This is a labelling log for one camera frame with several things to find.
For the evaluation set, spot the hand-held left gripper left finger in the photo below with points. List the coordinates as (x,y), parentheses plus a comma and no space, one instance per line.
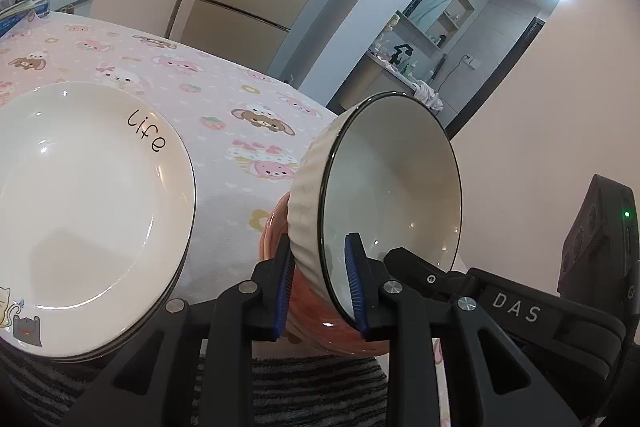
(284,287)

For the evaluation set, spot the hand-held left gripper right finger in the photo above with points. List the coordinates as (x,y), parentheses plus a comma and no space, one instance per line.
(354,287)

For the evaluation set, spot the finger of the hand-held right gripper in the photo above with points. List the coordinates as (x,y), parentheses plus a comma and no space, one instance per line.
(435,271)

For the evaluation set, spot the pink strawberry print bowl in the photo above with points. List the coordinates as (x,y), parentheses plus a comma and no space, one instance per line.
(325,334)

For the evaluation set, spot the white ribbed bowl black rim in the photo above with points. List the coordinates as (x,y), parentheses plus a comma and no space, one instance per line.
(390,177)

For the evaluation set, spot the large white plate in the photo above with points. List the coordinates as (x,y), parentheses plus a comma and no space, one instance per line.
(145,331)
(125,350)

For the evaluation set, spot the small white plate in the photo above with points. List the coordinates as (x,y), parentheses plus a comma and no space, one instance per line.
(90,207)

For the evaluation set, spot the black white striped cloth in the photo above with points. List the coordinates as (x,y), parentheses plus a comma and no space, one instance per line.
(310,387)

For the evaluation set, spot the pink printed tablecloth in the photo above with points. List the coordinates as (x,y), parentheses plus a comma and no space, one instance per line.
(225,132)

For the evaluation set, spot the white pink towel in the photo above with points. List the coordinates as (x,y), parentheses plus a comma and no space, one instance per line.
(427,94)

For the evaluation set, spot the bathroom vanity cabinet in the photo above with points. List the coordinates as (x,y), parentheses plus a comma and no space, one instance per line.
(370,77)

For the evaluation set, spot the black faucet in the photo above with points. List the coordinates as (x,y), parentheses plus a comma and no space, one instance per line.
(400,52)

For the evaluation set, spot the bathroom mirror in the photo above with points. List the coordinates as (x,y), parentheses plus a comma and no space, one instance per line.
(430,7)

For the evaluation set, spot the white wall socket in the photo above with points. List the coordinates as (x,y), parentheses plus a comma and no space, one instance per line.
(471,61)

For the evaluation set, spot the dark door frame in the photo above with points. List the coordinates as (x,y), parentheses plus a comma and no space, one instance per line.
(520,52)

